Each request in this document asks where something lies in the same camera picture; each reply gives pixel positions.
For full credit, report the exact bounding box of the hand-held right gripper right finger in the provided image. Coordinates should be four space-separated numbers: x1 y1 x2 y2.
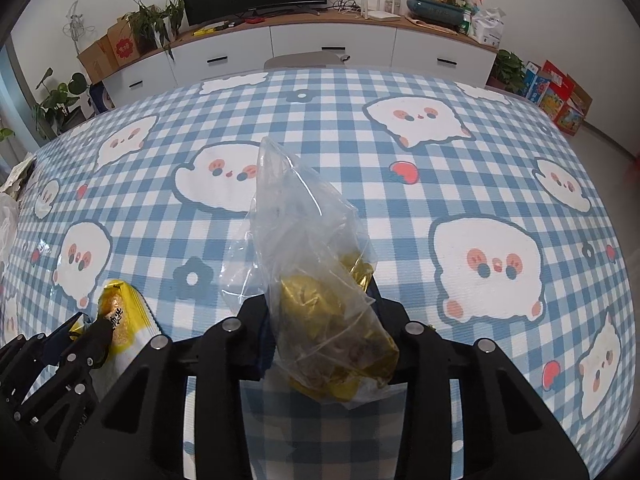
365 275 591 480

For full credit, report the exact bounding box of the dark green potted plant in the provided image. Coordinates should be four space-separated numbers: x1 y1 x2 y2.
32 67 93 141

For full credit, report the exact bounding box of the white spray bottle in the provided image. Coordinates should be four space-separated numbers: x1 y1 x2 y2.
466 0 487 37

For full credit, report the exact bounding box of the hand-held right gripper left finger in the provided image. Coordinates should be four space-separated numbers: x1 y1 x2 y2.
59 296 273 480

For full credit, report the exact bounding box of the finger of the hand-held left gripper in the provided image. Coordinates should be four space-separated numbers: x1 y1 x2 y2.
0 312 86 391
30 319 115 401

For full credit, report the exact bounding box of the white cabinet wooden top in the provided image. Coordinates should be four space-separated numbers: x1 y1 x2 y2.
102 7 500 106

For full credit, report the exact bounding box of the white wire wall ornament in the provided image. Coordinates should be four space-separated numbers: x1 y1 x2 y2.
62 0 96 47

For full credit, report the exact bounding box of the white paper sack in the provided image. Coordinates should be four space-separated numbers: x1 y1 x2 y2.
472 7 507 46

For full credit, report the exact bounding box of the plain white plastic bag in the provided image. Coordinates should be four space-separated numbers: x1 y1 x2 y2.
0 195 20 266

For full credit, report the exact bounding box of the clear bag of gold wrappers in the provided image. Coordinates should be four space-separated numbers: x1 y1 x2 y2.
220 136 401 407

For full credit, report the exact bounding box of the blue printed box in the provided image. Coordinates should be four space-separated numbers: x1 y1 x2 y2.
520 61 550 103

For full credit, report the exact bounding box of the yellow black tool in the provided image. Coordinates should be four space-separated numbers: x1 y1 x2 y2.
192 21 238 37

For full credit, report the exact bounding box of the long-leaf potted plant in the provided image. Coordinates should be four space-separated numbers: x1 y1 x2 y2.
114 0 186 61

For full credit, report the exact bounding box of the plain brown cardboard box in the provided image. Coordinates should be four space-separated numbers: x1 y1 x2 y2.
77 35 121 83

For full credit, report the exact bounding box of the brown box colourful print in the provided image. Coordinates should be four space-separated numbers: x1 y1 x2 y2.
555 77 593 136

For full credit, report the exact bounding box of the grey chair back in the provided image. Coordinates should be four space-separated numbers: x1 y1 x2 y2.
263 51 352 70

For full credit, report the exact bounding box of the yellow black snack packet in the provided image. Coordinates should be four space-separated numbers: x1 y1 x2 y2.
70 280 166 403

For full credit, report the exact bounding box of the cardboard box red print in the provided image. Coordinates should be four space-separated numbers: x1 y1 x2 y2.
106 16 142 63

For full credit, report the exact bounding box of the blue white bag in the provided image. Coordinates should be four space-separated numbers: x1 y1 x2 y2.
90 82 115 113

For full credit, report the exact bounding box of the white router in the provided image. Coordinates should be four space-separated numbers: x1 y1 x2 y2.
359 0 402 23

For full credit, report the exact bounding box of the small potted floor plant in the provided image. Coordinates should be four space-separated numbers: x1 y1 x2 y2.
487 50 526 95

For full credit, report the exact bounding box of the blue checked tablecloth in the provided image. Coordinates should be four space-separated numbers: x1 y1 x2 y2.
0 66 630 480

